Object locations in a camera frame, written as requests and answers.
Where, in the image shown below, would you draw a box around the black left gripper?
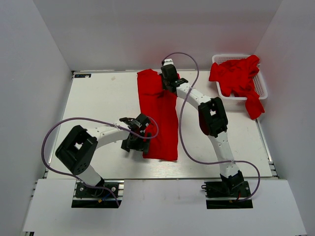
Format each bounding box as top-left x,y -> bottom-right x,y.
122,131 -> 152,155

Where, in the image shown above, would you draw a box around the red t shirt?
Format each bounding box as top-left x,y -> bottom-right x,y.
137,69 -> 178,161

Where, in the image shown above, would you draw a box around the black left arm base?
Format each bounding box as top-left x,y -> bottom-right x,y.
71,180 -> 124,209

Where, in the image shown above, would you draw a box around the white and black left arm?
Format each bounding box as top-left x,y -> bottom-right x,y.
55,114 -> 154,196

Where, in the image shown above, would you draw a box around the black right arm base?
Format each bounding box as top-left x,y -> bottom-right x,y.
201,181 -> 253,209

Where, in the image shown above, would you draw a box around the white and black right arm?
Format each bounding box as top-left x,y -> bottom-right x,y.
160,59 -> 244,196

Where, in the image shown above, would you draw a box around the red t shirts in basket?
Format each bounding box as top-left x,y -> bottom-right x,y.
209,55 -> 265,119

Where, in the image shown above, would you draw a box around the white plastic basket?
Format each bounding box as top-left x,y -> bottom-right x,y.
212,54 -> 268,102

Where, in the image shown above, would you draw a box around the blue label sticker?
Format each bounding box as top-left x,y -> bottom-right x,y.
74,74 -> 92,78

